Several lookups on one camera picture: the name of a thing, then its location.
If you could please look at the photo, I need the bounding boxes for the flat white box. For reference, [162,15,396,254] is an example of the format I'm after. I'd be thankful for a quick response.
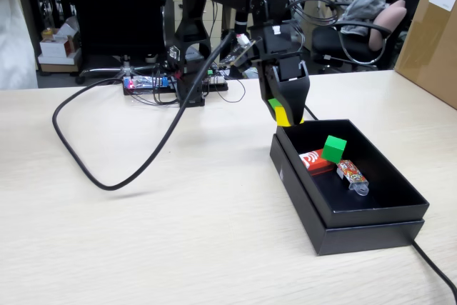
[37,49,82,74]

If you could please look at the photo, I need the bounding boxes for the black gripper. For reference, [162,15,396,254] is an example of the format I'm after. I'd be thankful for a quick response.
[249,21,311,126]

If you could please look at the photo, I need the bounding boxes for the grey cloth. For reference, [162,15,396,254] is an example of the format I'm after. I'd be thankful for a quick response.
[337,0,387,36]

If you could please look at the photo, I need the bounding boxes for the person in white shirt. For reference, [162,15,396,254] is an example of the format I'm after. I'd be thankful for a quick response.
[0,0,39,91]

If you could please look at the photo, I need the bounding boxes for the green wooden cube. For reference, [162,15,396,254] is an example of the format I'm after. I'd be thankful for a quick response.
[321,135,348,164]

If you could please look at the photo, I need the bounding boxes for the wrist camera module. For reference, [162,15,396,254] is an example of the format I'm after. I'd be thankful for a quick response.
[219,33,257,69]

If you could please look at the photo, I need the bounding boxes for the white box with red side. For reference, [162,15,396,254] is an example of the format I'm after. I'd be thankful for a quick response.
[39,33,76,58]

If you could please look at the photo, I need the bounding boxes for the black monitor with stand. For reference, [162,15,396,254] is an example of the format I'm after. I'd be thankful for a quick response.
[71,0,167,77]

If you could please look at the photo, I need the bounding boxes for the pink cushion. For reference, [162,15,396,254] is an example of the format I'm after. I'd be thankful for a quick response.
[367,0,408,52]

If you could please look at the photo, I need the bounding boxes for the black pole with white bands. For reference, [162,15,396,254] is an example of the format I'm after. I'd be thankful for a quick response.
[233,11,251,40]

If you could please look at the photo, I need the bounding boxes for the large labelled cardboard box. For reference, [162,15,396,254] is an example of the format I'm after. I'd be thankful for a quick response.
[393,0,457,110]

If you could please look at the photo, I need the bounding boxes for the colourful printed usb stick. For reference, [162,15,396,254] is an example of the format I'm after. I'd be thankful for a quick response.
[333,154,371,197]

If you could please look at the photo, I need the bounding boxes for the yellow wooden cube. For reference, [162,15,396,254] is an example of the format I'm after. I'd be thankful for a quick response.
[275,104,305,128]

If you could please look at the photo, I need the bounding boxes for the controller board with red light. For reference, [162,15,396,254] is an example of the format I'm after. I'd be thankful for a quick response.
[122,75,178,96]

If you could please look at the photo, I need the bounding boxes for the black office chair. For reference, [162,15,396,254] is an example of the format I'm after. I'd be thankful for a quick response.
[310,1,393,74]

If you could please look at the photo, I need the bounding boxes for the thick black camera cable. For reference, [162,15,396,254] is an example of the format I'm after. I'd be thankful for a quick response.
[51,31,236,191]

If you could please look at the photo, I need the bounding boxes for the black power cable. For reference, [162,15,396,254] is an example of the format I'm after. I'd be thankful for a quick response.
[303,103,457,297]

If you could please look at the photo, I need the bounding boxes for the black cardboard box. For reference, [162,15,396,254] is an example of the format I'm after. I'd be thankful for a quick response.
[276,119,430,229]

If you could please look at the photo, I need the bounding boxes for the black open box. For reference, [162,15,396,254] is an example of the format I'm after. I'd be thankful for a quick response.
[269,133,426,256]

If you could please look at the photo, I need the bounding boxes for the red and white box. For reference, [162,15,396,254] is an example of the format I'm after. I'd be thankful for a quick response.
[298,148,338,176]

